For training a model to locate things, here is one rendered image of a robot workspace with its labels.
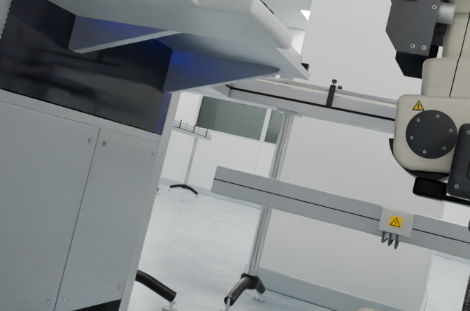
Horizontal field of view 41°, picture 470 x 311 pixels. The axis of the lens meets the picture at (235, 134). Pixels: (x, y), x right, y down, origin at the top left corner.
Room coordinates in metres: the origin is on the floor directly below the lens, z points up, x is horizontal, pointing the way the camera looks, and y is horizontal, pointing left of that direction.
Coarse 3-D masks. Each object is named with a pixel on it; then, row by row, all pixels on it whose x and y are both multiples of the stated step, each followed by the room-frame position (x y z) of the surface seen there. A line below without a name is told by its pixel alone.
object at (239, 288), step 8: (240, 280) 2.58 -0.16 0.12; (248, 280) 2.60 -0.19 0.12; (256, 280) 2.64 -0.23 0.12; (232, 288) 2.53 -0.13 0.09; (240, 288) 2.52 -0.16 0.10; (248, 288) 2.63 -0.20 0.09; (256, 288) 2.65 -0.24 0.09; (264, 288) 2.86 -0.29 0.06; (232, 296) 2.46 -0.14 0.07; (256, 296) 2.89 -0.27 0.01; (232, 304) 2.46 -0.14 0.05
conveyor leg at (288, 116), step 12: (288, 120) 2.64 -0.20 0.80; (288, 132) 2.65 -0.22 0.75; (276, 144) 2.66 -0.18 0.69; (276, 156) 2.65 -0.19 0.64; (276, 168) 2.64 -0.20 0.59; (264, 216) 2.64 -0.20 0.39; (264, 228) 2.64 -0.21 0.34; (264, 240) 2.66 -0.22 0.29; (252, 252) 2.65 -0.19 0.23; (252, 264) 2.64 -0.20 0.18
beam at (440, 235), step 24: (216, 168) 2.71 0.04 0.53; (216, 192) 2.71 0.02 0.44; (240, 192) 2.67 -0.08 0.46; (264, 192) 2.63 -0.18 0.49; (288, 192) 2.60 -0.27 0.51; (312, 192) 2.57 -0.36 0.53; (312, 216) 2.56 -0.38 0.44; (336, 216) 2.53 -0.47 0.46; (360, 216) 2.50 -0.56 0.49; (408, 240) 2.43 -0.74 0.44; (432, 240) 2.40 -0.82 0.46; (456, 240) 2.37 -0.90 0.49
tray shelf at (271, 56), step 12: (168, 36) 1.69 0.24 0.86; (180, 36) 1.65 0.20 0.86; (192, 36) 1.61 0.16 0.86; (204, 36) 1.57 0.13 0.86; (180, 48) 1.84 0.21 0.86; (192, 48) 1.79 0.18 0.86; (204, 48) 1.74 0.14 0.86; (216, 48) 1.70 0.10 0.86; (228, 48) 1.66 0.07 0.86; (240, 48) 1.61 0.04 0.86; (252, 48) 1.57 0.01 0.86; (264, 48) 1.54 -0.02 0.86; (276, 48) 1.51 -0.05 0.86; (240, 60) 1.80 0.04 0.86; (252, 60) 1.75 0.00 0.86; (264, 60) 1.70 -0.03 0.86; (276, 60) 1.66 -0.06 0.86; (288, 60) 1.62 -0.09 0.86; (288, 72) 1.80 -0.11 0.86; (300, 72) 1.75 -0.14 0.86
